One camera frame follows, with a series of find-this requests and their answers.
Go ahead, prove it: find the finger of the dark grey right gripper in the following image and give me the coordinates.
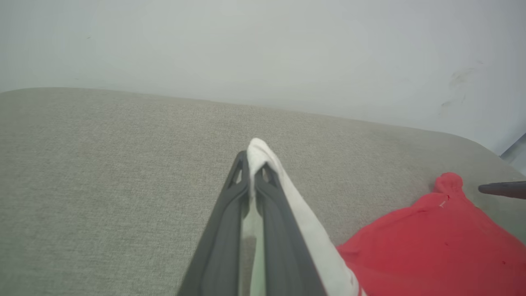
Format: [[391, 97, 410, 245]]
[[479, 181, 526, 200]]

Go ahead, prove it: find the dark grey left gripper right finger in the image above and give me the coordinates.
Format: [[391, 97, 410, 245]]
[[255, 163, 327, 296]]

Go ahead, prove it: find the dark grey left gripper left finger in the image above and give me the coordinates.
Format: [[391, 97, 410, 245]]
[[177, 151, 250, 296]]

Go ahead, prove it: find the red and white jersey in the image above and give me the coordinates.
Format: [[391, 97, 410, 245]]
[[240, 138, 526, 296]]

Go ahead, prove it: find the grey skirting strip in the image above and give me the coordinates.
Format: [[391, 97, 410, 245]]
[[499, 132, 526, 175]]

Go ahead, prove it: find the grey fabric sofa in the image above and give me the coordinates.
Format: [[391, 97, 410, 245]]
[[0, 87, 526, 296]]

